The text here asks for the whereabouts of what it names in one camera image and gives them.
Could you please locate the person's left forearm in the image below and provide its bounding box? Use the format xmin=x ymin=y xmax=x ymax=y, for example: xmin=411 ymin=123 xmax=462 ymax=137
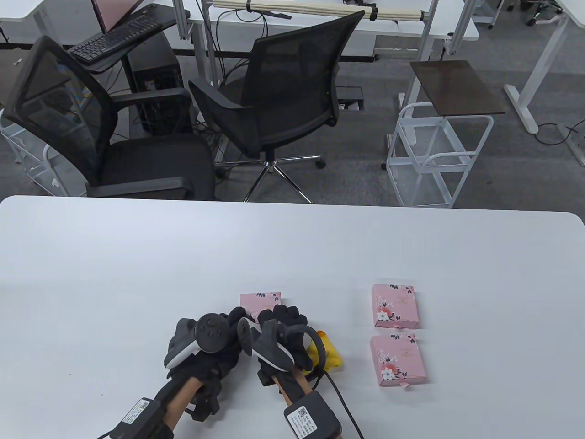
xmin=165 ymin=377 xmax=206 ymax=427

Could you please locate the floor power box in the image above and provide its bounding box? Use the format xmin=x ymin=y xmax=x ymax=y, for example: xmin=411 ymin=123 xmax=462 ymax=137
xmin=337 ymin=87 xmax=366 ymax=111

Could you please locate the black computer tower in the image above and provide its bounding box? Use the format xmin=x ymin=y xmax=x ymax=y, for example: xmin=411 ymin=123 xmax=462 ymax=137
xmin=126 ymin=33 xmax=193 ymax=136

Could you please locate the white wire cart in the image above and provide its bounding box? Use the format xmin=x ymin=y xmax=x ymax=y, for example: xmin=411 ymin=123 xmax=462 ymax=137
xmin=0 ymin=109 xmax=88 ymax=198
xmin=383 ymin=102 xmax=495 ymax=209

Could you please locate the black floor cable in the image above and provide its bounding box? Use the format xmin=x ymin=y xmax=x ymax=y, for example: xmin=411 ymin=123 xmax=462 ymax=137
xmin=535 ymin=122 xmax=580 ymax=146

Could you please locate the black right forearm module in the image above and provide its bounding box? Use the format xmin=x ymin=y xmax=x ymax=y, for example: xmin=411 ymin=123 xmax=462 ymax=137
xmin=283 ymin=391 xmax=343 ymax=439

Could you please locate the person's right hand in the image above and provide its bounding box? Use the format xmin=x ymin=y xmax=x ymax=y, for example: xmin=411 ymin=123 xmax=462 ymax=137
xmin=256 ymin=305 xmax=317 ymax=387

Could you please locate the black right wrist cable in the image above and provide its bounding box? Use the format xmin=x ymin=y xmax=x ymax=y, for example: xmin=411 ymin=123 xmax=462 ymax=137
xmin=320 ymin=369 xmax=366 ymax=439

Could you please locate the person's right forearm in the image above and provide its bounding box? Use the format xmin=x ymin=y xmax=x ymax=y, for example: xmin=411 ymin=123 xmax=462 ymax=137
xmin=273 ymin=369 xmax=312 ymax=407

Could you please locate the person's left hand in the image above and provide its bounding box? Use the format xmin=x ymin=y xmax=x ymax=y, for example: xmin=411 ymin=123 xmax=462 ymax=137
xmin=166 ymin=306 xmax=256 ymax=384

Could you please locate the white desk with angled leg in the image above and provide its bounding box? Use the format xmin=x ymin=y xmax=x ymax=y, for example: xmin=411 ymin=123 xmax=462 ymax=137
xmin=504 ymin=0 xmax=585 ymax=167

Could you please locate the pink floral jewelry box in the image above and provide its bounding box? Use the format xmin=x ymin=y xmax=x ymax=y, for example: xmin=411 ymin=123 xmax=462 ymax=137
xmin=372 ymin=284 xmax=420 ymax=330
xmin=369 ymin=333 xmax=429 ymax=388
xmin=240 ymin=291 xmax=283 ymax=317

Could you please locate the grey hand controller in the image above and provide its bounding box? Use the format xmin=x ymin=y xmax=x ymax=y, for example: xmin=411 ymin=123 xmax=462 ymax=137
xmin=237 ymin=318 xmax=328 ymax=373
xmin=164 ymin=313 xmax=232 ymax=369

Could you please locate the black keyboard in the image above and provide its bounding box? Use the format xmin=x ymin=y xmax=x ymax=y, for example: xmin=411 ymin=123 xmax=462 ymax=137
xmin=69 ymin=16 xmax=164 ymax=64

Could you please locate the black left forearm module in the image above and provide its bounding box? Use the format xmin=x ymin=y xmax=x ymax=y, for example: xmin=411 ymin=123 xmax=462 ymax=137
xmin=110 ymin=397 xmax=177 ymax=439

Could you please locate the black chair with chrome base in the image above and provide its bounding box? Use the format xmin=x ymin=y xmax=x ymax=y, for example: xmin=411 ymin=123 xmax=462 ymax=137
xmin=188 ymin=10 xmax=366 ymax=204

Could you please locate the yellow cleaning cloth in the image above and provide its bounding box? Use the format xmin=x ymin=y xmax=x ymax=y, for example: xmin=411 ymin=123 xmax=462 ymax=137
xmin=306 ymin=330 xmax=345 ymax=371

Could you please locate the black mesh office chair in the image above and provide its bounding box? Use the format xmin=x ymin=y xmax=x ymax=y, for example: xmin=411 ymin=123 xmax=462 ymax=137
xmin=1 ymin=36 xmax=216 ymax=201

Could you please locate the brown board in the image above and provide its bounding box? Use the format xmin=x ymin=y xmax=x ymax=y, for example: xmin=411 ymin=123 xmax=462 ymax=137
xmin=410 ymin=60 xmax=506 ymax=117

